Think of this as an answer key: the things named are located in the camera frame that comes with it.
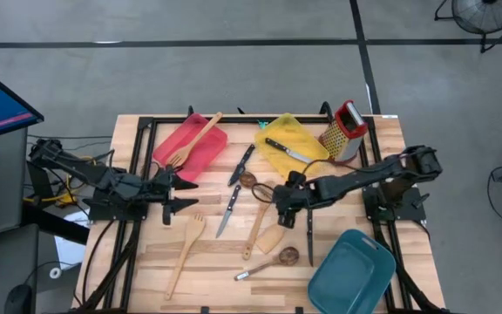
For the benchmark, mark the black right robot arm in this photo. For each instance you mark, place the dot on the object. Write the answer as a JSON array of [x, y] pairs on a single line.
[[364, 176]]

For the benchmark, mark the wooden slotted fork spatula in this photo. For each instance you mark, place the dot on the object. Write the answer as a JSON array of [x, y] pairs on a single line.
[[198, 136], [193, 227]]

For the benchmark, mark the small teal clip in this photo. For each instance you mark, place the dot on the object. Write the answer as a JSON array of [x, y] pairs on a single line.
[[262, 124]]

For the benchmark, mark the pink translucent plastic bin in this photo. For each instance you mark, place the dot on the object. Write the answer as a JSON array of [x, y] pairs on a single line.
[[207, 148]]

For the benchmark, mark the dark desk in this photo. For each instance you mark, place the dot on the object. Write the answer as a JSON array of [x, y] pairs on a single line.
[[11, 261]]

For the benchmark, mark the black table clamp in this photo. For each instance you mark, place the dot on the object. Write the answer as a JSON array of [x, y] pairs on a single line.
[[241, 110], [190, 110], [326, 111]]

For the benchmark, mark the wooden spatula with burnt logo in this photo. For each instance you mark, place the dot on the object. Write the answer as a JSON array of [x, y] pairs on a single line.
[[253, 237]]

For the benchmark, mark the small dark wooden spoon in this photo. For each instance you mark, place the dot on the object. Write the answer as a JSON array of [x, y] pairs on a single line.
[[247, 179]]

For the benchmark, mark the black floor fan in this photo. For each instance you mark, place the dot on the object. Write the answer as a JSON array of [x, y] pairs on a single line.
[[486, 13]]

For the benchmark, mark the black computer mouse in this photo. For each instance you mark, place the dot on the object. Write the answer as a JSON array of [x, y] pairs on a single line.
[[18, 301]]

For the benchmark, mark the teal plastic bin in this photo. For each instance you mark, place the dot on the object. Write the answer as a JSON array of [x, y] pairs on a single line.
[[347, 279]]

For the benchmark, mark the white paper sheet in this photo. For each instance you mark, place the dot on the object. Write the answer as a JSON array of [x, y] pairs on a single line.
[[72, 248]]

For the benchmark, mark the plain wooden spatula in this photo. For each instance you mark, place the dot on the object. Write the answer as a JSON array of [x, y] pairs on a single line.
[[270, 239]]

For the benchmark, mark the grey equipment cabinet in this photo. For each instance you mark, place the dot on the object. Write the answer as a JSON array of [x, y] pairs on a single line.
[[2, 183]]

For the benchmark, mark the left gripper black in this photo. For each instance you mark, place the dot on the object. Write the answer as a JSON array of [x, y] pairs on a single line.
[[164, 187]]

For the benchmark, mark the black knife with black sheath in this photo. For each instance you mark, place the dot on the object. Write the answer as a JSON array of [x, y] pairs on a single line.
[[242, 163]]

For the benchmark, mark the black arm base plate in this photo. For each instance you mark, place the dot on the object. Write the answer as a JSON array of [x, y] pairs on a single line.
[[408, 209], [103, 211]]

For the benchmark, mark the white tape roll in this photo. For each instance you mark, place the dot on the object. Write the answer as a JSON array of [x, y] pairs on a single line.
[[55, 273]]

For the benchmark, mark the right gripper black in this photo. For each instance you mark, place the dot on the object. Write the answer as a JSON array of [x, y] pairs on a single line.
[[294, 194]]

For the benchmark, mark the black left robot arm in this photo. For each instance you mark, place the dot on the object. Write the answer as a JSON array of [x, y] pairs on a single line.
[[116, 183]]

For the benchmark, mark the dark wooden spoon white label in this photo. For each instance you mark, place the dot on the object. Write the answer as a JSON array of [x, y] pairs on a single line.
[[289, 256]]

